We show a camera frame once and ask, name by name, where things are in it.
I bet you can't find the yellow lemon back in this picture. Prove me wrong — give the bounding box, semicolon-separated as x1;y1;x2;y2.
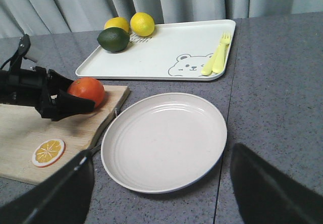
103;17;130;33

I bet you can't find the metal board handle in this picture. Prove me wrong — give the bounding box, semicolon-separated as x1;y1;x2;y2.
87;107;121;156

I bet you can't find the green lime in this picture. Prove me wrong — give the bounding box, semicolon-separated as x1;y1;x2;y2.
97;27;130;52

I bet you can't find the wooden cutting board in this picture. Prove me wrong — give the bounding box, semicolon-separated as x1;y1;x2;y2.
1;85;130;185

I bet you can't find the yellow lemon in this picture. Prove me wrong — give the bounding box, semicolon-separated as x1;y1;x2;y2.
130;12;155;37
103;17;130;33

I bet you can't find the yellow plastic fork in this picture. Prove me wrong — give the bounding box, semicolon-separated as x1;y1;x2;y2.
212;32;231;74

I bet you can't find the beige round plate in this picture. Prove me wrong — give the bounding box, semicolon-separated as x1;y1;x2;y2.
101;93;227;194

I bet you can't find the orange slice coaster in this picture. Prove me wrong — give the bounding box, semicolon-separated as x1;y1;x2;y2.
31;138;66;167

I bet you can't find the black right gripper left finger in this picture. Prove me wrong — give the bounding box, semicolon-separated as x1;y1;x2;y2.
1;150;94;223

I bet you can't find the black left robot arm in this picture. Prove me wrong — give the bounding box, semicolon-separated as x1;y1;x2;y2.
1;34;95;121

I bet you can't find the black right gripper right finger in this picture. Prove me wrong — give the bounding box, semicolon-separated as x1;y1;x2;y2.
230;144;322;223

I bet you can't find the white bear tray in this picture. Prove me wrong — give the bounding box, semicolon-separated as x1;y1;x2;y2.
75;20;236;81

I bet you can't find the yellow lemon front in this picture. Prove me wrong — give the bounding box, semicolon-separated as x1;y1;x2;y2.
130;12;155;37

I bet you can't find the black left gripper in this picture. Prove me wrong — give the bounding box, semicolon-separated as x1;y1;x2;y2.
34;66;95;121

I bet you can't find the yellow plastic utensil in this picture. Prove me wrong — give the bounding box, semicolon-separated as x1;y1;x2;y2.
201;45;221;76

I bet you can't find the orange fruit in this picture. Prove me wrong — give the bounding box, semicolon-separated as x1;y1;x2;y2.
67;77;105;108

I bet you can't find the grey curtain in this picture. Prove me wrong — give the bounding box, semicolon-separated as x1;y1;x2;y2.
1;0;322;38

